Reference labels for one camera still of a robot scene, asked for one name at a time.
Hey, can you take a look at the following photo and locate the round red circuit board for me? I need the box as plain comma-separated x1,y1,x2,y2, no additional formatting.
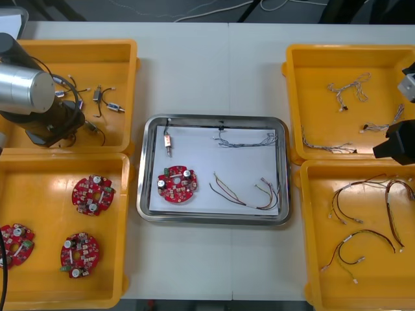
157,165,199,206
58,232,101,280
71,174,117,218
0,223,36,271

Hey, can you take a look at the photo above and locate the yellow-orange plastic bin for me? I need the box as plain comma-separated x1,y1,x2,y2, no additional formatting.
294,159,415,311
0,39,142,157
0,152,136,311
281,43,415,166

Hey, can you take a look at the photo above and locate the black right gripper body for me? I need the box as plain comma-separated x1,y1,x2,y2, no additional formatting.
385,119,415,167

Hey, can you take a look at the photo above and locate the black stand leg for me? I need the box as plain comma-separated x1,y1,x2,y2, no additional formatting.
235,0,264,23

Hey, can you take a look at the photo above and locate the white paper sheet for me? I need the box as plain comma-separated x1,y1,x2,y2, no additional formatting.
148,125,281,216

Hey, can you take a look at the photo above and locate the pale grey box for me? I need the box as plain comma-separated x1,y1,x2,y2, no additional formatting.
0,6,29,37

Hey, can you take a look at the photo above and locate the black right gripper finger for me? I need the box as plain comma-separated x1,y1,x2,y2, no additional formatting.
372,138,395,160

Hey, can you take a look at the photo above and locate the black chair base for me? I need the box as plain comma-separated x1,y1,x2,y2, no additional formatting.
318,0,415,25

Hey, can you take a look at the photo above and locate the blue label solenoid with cable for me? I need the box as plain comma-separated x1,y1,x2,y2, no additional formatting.
102,86,126,114
75,87,93,110
53,74,78,98

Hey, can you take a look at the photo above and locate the red black green-yellow wire harness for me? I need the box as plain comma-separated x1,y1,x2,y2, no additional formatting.
209,170,282,211
384,178,415,255
327,173,401,226
320,229,397,285

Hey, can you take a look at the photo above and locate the metal solenoid with black cable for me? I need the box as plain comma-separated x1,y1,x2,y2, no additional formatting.
93,84,103,118
84,121,106,147
162,117,175,159

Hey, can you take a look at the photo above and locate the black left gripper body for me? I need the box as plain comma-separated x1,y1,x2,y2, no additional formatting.
38,100,86,148

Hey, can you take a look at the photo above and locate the steel tray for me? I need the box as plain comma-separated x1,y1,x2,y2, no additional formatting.
136,113,292,228

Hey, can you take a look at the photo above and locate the white floor cable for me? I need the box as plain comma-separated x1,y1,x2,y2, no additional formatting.
173,0,255,23
258,0,329,12

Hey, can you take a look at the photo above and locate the black cable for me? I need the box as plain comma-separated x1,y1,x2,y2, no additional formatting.
0,230,8,304

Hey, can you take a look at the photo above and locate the blue-white wire harness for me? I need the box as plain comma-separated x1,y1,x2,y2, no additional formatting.
360,102,406,134
326,71,373,113
212,124,279,150
300,125,358,155

